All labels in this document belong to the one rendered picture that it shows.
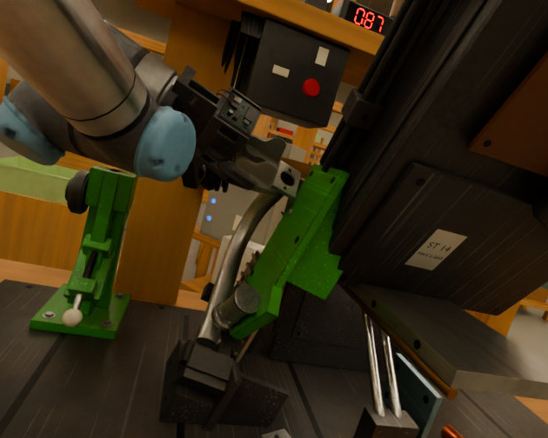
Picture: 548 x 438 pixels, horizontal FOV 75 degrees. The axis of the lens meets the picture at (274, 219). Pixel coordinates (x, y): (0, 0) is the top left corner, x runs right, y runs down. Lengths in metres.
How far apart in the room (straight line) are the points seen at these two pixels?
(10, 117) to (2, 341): 0.35
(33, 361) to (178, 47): 0.60
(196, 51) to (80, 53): 0.51
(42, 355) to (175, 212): 0.36
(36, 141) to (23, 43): 0.17
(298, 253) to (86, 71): 0.29
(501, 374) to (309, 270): 0.23
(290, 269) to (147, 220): 0.43
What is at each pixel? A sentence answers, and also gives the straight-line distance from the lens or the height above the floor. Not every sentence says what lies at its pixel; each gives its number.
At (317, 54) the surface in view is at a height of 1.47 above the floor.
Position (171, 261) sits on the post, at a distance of 0.83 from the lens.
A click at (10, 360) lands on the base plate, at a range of 0.64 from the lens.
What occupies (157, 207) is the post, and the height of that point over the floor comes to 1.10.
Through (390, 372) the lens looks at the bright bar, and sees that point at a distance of 0.52.
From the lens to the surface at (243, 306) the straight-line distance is 0.45.
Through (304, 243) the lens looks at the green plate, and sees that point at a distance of 0.45.
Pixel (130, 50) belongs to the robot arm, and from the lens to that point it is 0.50.
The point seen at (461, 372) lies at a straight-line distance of 0.38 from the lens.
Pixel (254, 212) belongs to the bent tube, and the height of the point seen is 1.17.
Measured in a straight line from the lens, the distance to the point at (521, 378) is 0.43.
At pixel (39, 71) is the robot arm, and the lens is 0.31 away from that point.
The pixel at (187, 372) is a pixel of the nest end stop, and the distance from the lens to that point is 0.50.
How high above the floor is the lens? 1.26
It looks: 9 degrees down
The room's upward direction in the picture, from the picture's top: 16 degrees clockwise
